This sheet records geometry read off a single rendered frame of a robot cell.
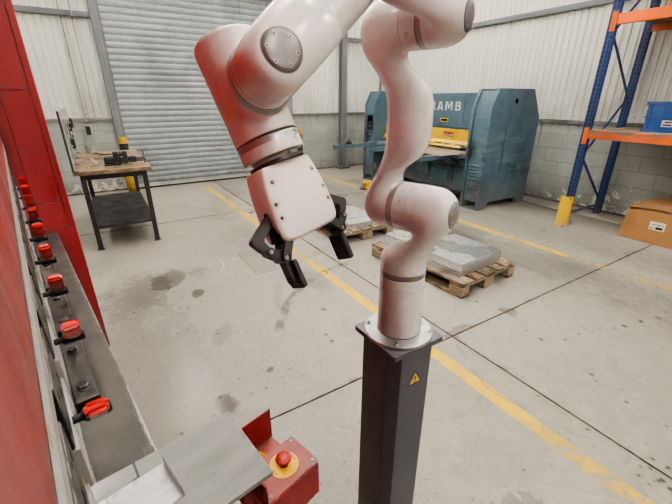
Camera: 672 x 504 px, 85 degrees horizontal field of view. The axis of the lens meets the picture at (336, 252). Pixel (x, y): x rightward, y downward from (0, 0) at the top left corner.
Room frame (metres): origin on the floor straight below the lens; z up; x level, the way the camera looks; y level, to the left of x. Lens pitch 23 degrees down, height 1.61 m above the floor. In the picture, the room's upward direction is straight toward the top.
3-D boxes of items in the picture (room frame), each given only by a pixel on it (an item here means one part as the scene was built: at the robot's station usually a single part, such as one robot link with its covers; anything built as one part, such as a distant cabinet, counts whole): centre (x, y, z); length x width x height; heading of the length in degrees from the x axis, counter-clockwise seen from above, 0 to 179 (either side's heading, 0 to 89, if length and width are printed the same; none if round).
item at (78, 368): (0.84, 0.73, 0.89); 0.30 x 0.05 x 0.03; 41
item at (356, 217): (4.79, -0.09, 0.17); 0.99 x 0.63 x 0.05; 30
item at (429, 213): (0.87, -0.20, 1.30); 0.19 x 0.12 x 0.24; 52
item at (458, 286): (3.51, -1.07, 0.07); 1.20 x 0.81 x 0.14; 36
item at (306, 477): (0.66, 0.17, 0.75); 0.20 x 0.16 x 0.18; 47
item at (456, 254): (3.52, -1.07, 0.20); 1.01 x 0.63 x 0.12; 36
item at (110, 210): (4.80, 2.90, 0.75); 1.80 x 0.75 x 1.50; 32
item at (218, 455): (0.44, 0.27, 1.00); 0.26 x 0.18 x 0.01; 131
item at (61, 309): (1.14, 0.99, 0.89); 0.30 x 0.05 x 0.03; 41
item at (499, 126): (7.06, -1.83, 0.87); 3.02 x 1.35 x 1.75; 32
